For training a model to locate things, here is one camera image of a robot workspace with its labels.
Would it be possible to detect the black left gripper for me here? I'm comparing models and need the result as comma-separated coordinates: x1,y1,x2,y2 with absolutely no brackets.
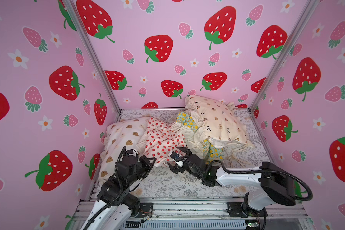
126,156,156,188

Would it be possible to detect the yellow lemon print pillow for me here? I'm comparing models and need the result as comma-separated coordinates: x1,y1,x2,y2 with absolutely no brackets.
175,112,224,163

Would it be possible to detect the cream bear print pillow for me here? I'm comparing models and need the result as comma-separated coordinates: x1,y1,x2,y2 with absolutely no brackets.
98,117,150,185

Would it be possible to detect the red strawberry print pillow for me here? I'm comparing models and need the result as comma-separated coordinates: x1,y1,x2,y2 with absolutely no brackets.
136,117,186,167

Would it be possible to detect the beige animal print pillow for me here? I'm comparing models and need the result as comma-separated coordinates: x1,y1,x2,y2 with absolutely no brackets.
185,95,254,149

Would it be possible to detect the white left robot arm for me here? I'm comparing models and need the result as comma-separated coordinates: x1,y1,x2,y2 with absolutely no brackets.
82,155,156,230

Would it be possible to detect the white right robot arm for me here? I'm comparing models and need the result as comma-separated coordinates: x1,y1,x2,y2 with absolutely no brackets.
168,147,296,211

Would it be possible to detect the floral pattern table mat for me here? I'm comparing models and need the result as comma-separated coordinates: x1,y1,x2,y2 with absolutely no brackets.
122,109,269,198

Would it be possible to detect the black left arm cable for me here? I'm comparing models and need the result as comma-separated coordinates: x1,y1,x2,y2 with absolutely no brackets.
81,146,141,230

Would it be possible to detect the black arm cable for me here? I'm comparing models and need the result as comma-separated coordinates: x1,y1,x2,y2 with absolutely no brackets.
81,146,141,230
183,159,313,202

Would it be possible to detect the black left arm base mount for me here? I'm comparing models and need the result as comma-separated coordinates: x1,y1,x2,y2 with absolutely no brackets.
125,194,153,219

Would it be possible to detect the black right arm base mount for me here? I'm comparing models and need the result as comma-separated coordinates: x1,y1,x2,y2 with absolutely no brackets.
227,202,267,219

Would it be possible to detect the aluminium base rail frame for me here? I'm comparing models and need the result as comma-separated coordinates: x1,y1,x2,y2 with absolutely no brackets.
68,196,315,230

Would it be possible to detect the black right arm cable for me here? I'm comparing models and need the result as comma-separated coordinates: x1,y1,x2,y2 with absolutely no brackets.
183,159,313,202

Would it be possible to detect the aluminium frame corner post left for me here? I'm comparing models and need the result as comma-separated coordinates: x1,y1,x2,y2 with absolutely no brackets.
64,1,121,114

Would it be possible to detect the aluminium frame corner post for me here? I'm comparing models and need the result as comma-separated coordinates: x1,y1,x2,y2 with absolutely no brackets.
248,0,319,115
64,1,121,114

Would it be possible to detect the aluminium frame corner post right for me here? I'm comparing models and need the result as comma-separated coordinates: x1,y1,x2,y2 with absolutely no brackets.
248,0,319,115

